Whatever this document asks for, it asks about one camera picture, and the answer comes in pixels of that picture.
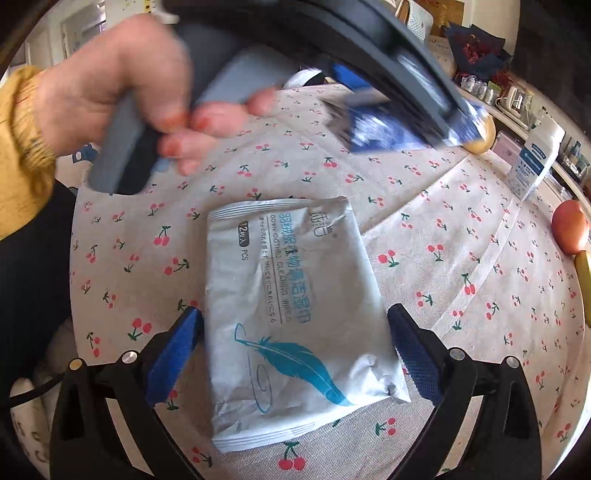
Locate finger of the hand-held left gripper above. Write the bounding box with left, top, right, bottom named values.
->
left=330, top=62, right=370, bottom=93
left=392, top=48, right=468, bottom=142

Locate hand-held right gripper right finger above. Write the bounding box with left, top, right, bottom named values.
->
left=387, top=304, right=543, bottom=480

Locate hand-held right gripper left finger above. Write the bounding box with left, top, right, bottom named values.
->
left=48, top=307, right=206, bottom=480

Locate dark blue white packet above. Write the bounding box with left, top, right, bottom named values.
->
left=321, top=90, right=488, bottom=155

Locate light blue wet wipes packet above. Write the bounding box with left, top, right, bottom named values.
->
left=204, top=196, right=411, bottom=454

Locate person's left forearm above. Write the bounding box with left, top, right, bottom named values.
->
left=0, top=65, right=58, bottom=241

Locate person's left hand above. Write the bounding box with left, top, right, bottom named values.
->
left=34, top=13, right=279, bottom=177

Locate row of small glass bottles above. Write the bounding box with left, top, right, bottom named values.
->
left=459, top=74, right=498, bottom=105

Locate cherry print tablecloth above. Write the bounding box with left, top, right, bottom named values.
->
left=69, top=80, right=591, bottom=480

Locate dark wrapped flower bouquet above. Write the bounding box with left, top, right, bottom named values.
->
left=443, top=23, right=513, bottom=81

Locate yellow pear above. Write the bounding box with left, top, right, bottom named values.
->
left=462, top=113, right=498, bottom=155

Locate white electric kettle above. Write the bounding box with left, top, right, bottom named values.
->
left=501, top=85, right=532, bottom=116

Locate pink storage box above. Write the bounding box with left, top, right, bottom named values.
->
left=490, top=130, right=514, bottom=160

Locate white plastic bottle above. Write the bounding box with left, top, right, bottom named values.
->
left=508, top=113, right=566, bottom=201

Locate person's dark clothing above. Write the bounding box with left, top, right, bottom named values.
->
left=0, top=185, right=81, bottom=407

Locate yellow banana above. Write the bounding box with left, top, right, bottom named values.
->
left=574, top=250, right=591, bottom=289

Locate red apple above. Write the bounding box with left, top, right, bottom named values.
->
left=551, top=199, right=591, bottom=256

